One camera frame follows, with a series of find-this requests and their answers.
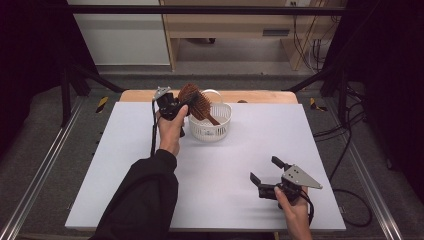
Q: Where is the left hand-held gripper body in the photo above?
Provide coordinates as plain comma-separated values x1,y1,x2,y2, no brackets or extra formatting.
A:
152,86,183,121

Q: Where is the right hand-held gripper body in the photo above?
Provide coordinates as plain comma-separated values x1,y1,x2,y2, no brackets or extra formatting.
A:
258,163,324,203

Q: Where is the wooden hairbrush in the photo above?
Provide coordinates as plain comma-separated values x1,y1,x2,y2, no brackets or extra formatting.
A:
177,83,222,127

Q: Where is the white plastic basket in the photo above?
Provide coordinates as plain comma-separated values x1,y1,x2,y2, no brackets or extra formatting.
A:
188,88,233,143

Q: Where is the person's left hand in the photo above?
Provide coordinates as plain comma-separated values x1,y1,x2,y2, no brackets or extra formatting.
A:
156,105,190,157

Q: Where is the person's right hand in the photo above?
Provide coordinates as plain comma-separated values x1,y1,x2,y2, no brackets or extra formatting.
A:
273,186,312,232

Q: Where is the yellow black tape strip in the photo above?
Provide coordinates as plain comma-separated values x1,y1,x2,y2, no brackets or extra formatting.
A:
309,97,329,113
95,95,110,114

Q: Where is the wooden table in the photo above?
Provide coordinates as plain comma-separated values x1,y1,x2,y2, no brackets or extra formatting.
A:
119,89,299,105

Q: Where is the white cabinet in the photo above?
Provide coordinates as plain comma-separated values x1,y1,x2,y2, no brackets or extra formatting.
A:
66,0,171,66

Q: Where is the light wooden desk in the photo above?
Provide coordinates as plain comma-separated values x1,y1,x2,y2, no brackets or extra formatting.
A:
159,0,344,72

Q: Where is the black horizontal bar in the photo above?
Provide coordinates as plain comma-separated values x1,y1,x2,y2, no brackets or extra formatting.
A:
66,4,348,15

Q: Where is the black metal stand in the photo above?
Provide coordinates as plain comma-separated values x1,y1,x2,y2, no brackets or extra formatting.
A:
282,64,350,127
59,64,127,128

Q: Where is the grey desk label plate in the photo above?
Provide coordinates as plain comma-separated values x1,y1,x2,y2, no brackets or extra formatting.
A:
262,29,291,37

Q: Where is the black curtain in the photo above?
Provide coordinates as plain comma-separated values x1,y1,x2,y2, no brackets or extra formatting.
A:
0,0,98,159
322,0,424,196

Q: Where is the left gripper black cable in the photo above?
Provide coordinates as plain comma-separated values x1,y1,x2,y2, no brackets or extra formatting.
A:
150,99,160,158

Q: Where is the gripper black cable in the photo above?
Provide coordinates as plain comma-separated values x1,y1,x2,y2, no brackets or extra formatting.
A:
299,191,316,227
150,99,160,158

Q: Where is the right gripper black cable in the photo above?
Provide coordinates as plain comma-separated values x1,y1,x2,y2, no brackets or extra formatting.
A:
299,191,316,227

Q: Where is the black floor cable bundle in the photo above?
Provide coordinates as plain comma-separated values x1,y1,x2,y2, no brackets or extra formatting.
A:
312,83,368,140

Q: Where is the looped black floor cable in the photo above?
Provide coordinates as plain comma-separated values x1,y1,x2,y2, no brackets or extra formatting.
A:
329,126,374,229

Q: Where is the aluminium floor rail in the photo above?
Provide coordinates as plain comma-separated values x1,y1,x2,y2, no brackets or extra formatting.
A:
345,142,405,240
0,96,87,240

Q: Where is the black power cable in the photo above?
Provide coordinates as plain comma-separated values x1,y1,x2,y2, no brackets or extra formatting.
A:
292,5,316,73

